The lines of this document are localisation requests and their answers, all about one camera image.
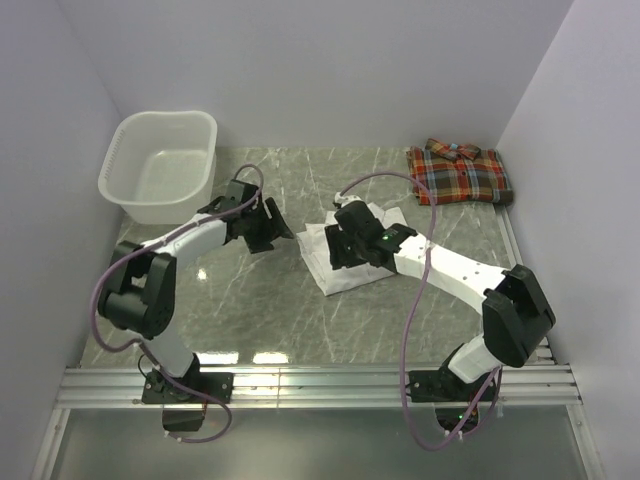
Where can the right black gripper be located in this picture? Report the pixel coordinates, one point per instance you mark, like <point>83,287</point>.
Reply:
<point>336,236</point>

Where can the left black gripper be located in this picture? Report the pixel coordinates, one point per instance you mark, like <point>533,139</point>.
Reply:
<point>273,226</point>

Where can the white long sleeve shirt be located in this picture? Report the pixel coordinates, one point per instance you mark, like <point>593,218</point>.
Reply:
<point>315,253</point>

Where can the plaid flannel shirt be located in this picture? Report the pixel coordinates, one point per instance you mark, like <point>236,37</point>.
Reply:
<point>455,173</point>

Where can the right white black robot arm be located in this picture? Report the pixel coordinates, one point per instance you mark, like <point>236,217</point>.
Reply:
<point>470,281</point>

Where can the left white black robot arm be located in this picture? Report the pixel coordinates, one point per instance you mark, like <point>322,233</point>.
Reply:
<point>138,293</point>

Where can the white plastic laundry basket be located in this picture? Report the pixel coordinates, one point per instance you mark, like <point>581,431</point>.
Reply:
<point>160,166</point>

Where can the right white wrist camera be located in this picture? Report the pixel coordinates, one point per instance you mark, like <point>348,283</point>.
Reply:
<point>341,201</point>

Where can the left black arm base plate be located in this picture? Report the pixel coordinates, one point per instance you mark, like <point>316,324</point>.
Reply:
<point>185,402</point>

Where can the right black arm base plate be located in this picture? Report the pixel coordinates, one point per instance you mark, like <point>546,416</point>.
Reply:
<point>439,387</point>

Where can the aluminium mounting rail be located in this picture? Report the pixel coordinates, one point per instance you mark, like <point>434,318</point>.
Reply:
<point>316,387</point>

